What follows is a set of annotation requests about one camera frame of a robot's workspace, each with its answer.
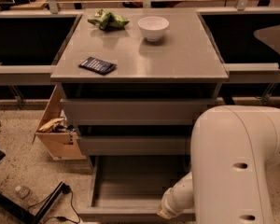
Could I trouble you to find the grey bottom drawer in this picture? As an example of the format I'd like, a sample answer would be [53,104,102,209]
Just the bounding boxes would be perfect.
[78,156,187,223]

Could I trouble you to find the grey drawer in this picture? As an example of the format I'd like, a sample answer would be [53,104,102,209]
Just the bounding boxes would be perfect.
[77,125,193,156]
[78,156,187,223]
[61,99,216,125]

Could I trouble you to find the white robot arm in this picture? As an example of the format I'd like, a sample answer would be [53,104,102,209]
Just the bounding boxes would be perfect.
[158,105,280,224]

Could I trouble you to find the grey drawer cabinet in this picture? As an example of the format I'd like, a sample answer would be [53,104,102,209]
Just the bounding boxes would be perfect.
[50,7,230,170]

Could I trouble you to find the grey middle drawer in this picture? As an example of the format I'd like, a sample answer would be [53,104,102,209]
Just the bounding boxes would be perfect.
[77,125,193,156]

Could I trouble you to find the grey top drawer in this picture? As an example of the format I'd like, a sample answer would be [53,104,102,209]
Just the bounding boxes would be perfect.
[61,99,216,125]

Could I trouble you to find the dark blue snack packet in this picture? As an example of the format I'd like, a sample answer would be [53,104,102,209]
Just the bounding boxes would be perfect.
[78,57,117,75]

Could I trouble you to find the white bowl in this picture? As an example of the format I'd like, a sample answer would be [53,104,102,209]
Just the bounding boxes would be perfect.
[138,16,169,42]

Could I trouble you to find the wooden box on floor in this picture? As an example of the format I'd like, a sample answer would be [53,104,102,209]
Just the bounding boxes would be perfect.
[35,87,85,160]

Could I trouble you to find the crumpled yellow bag in box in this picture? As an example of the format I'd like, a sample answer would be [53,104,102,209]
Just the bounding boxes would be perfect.
[38,118,64,133]

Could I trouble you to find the clear plastic bottle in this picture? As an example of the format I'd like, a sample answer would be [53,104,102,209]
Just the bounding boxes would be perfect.
[15,186,31,200]

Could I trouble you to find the black stand leg left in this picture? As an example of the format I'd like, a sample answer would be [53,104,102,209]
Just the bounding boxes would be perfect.
[0,181,72,224]

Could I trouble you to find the grey metal rail frame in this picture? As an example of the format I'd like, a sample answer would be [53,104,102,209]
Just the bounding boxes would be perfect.
[0,7,280,86]

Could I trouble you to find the black cable on floor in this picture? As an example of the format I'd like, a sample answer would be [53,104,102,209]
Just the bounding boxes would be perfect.
[27,187,82,224]

